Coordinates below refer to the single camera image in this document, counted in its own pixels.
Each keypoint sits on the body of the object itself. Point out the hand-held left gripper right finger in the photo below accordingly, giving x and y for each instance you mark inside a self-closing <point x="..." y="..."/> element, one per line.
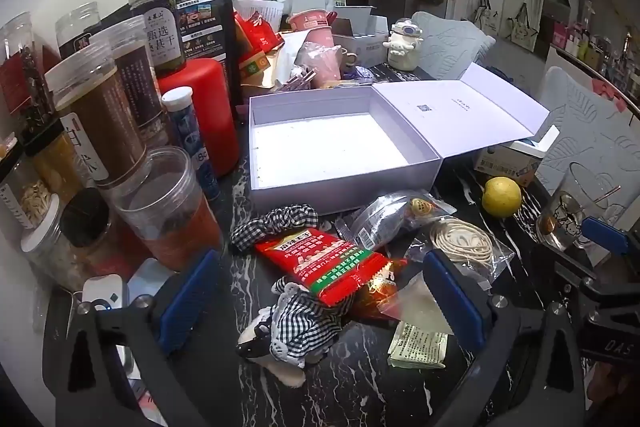
<point x="455" y="302"/>

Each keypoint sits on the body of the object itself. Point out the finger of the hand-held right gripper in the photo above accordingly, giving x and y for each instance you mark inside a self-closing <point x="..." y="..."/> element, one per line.
<point x="605" y="234"/>
<point x="570" y="264"/>

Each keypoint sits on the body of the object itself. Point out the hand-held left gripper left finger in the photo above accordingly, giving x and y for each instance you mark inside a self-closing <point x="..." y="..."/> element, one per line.
<point x="185" y="299"/>

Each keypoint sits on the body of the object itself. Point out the clear bag with paper leaflet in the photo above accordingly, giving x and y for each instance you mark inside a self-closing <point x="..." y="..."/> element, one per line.
<point x="420" y="307"/>

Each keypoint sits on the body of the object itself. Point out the orange foil candy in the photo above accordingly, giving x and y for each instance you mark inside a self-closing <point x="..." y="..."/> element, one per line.
<point x="380" y="289"/>

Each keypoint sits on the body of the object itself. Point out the plush doll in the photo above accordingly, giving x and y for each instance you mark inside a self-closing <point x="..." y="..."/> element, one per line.
<point x="300" y="324"/>

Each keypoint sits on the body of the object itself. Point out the red snack packet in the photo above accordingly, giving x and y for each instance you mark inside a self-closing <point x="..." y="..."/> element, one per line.
<point x="325" y="264"/>

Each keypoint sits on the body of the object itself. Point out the pale lilac gift box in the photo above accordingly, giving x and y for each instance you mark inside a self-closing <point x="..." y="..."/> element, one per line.
<point x="325" y="152"/>

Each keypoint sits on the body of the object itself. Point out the glass cup with cat print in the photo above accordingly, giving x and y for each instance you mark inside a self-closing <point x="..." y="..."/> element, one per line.
<point x="575" y="212"/>

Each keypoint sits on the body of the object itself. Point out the light blue flat box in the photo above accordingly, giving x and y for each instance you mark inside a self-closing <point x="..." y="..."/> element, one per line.
<point x="147" y="279"/>

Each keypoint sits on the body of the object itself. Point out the white round-button device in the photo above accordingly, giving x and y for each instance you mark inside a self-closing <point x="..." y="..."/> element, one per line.
<point x="102" y="292"/>

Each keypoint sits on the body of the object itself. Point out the clear plastic cup red contents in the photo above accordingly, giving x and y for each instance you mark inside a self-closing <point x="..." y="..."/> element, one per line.
<point x="165" y="217"/>

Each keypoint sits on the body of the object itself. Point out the yellow lemon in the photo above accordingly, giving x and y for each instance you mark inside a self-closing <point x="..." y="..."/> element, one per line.
<point x="501" y="198"/>

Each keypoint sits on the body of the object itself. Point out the large grey embossed cushion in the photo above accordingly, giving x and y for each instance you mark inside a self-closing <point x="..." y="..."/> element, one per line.
<point x="595" y="132"/>

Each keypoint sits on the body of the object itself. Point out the clear bag with dark contents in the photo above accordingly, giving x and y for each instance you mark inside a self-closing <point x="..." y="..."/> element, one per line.
<point x="385" y="217"/>

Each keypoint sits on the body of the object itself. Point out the black and white checked scrunchie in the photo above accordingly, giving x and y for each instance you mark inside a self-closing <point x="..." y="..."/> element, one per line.
<point x="265" y="222"/>

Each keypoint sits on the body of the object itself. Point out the small printed carton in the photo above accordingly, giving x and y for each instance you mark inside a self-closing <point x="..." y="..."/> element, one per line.
<point x="510" y="159"/>

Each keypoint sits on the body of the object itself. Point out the low jar with black lid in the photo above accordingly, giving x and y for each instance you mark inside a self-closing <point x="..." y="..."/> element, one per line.
<point x="75" y="237"/>

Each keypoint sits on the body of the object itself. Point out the blue tablet tube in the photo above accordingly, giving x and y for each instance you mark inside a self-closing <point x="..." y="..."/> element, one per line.
<point x="190" y="137"/>

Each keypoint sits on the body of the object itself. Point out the jar of pale seeds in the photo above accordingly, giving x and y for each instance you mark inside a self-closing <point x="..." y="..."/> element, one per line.
<point x="30" y="202"/>

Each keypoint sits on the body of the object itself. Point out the red canister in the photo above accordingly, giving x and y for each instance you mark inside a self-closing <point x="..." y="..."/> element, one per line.
<point x="205" y="107"/>

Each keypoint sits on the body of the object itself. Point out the black-lidded jar yellow contents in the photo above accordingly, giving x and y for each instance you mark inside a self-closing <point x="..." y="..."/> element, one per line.
<point x="52" y="157"/>

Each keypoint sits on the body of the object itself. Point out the jar of brown powder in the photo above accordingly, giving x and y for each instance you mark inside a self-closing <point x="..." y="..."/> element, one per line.
<point x="100" y="117"/>

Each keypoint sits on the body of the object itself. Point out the jar with dark label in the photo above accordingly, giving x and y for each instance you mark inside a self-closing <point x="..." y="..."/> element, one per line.
<point x="135" y="82"/>

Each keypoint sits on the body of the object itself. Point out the small grey embossed cushion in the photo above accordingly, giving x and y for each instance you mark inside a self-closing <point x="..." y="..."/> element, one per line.
<point x="450" y="42"/>

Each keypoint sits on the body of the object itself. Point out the jar with green label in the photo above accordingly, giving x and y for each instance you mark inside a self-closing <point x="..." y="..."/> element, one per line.
<point x="159" y="32"/>

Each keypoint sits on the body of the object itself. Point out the red and gold gift packet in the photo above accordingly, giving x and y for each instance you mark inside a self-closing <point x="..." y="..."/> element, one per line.
<point x="257" y="37"/>

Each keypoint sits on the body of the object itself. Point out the tall jar dark red contents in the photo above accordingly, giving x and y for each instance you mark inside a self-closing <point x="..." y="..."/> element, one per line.
<point x="20" y="77"/>

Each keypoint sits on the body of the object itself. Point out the black printed pouch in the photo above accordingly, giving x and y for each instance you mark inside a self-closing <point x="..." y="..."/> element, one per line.
<point x="207" y="22"/>

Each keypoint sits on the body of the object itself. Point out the pink cup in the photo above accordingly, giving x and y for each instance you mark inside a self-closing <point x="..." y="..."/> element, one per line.
<point x="322" y="57"/>

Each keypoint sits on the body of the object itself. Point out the small white open box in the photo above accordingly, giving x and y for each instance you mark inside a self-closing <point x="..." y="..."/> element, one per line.
<point x="357" y="32"/>

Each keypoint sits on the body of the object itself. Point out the clear empty-topped jar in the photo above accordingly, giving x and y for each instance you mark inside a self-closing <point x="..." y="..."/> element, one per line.
<point x="77" y="27"/>

